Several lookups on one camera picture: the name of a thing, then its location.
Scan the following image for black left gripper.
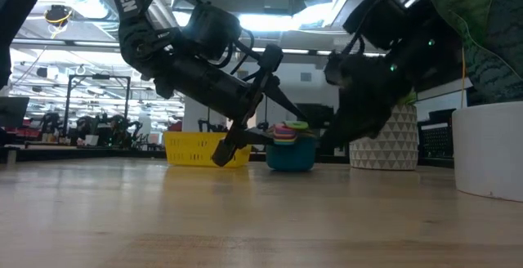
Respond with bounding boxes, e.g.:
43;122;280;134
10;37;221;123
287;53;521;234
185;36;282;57
154;43;308;168

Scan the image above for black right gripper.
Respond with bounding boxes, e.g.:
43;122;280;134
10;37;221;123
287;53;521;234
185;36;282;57
320;51;416;146

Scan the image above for green measuring cup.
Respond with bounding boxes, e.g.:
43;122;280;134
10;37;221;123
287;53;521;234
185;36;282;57
283;120;311;131

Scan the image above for teal measuring cup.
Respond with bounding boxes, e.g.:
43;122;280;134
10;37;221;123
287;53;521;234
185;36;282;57
265;136;318;173

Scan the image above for yellow plastic basket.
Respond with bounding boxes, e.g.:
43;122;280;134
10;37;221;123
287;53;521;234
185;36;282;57
163;131;253;168

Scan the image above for black cabinet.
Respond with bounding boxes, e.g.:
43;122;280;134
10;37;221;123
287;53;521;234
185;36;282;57
297;103;335;130

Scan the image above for triangle-patterned succulent planter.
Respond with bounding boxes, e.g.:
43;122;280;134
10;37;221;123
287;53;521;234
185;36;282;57
349;92;420;171

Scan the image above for black perforated box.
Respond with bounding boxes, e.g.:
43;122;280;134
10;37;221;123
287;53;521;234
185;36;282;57
417;108;457;168

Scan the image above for snake plant in white pot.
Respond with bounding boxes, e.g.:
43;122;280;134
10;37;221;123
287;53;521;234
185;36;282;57
424;0;523;203

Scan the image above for distant black robot arms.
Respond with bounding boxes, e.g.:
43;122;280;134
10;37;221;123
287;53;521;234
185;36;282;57
40;112;142;149

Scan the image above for long ceiling light bar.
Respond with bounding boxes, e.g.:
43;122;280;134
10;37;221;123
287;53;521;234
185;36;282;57
10;38;387;59

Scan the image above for dark desk monitor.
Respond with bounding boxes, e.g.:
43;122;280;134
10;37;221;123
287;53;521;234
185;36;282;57
0;96;30;128

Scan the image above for black left camera cable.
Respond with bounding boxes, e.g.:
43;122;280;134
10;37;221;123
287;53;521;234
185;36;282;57
142;0;257;76

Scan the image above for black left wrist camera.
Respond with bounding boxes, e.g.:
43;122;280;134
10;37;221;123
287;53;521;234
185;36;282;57
190;1;243;61

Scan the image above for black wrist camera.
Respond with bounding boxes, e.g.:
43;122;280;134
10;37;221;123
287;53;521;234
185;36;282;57
342;0;409;51
190;1;243;61

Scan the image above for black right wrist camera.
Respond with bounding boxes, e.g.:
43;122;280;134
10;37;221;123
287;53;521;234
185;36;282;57
342;0;409;51

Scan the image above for black station frame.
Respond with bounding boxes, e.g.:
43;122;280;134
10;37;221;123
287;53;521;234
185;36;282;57
63;74;132;138

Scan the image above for black table frame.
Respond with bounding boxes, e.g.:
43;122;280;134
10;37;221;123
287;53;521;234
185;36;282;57
0;147;352;163

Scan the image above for hanging yellow cable reel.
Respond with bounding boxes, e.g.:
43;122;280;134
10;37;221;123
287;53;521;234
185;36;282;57
43;4;74;28

